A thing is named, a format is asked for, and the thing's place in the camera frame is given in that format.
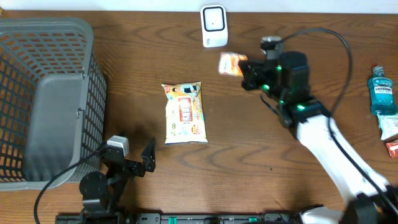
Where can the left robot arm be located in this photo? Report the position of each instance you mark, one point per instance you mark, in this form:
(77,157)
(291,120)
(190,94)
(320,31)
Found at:
(102,192)

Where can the grey plastic shopping basket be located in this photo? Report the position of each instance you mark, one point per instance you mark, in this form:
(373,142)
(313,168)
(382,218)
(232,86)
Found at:
(53,96)

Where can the yellow snack bag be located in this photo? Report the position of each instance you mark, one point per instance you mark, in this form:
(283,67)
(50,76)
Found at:
(185,121)

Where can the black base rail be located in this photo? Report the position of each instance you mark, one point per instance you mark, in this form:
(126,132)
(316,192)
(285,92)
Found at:
(155,218)

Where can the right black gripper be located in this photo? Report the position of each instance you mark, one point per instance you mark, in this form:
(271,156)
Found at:
(251,74)

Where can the small orange snack packet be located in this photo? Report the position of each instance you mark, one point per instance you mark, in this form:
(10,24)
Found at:
(229,64)

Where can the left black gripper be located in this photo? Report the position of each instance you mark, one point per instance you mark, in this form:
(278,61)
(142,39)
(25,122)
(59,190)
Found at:
(148,158)

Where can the teal Listerine mouthwash bottle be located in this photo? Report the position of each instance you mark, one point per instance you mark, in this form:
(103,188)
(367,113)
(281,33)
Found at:
(381,91)

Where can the white barcode scanner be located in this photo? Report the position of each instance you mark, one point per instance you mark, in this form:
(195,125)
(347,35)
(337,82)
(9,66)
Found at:
(214,26)

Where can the red Top chocolate bar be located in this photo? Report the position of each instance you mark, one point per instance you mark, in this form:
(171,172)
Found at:
(392,148)

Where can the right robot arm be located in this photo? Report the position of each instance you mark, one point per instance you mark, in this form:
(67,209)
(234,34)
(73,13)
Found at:
(368,196)

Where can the light teal wipes packet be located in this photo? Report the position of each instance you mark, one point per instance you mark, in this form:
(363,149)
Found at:
(388,125)

